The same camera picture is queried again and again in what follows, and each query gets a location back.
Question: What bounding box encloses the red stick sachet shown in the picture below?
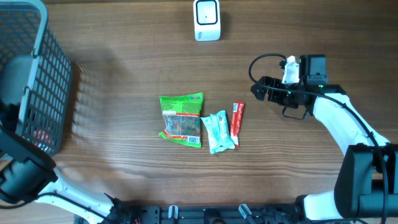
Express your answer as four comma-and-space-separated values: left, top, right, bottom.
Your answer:
230, 101, 244, 147

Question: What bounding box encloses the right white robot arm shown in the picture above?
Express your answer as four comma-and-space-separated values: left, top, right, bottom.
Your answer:
251, 55, 397, 223

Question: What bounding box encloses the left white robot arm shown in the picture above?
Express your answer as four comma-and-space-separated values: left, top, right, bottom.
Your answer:
1, 103, 132, 223

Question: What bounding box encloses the white barcode scanner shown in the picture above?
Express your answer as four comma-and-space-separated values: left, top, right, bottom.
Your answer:
193, 0, 221, 42

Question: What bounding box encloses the teal tissue packet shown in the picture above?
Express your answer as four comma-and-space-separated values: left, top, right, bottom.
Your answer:
201, 110, 235, 154

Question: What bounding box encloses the green gummy candy bag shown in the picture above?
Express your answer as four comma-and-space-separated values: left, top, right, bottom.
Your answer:
159, 93, 203, 148

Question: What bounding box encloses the grey mesh shopping basket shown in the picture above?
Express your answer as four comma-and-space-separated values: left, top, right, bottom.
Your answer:
1, 0, 73, 156

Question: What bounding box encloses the right black cable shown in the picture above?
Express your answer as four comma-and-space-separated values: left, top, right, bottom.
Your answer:
248, 53, 389, 224

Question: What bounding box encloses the black mounting rail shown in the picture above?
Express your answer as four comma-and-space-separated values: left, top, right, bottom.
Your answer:
101, 203, 312, 224

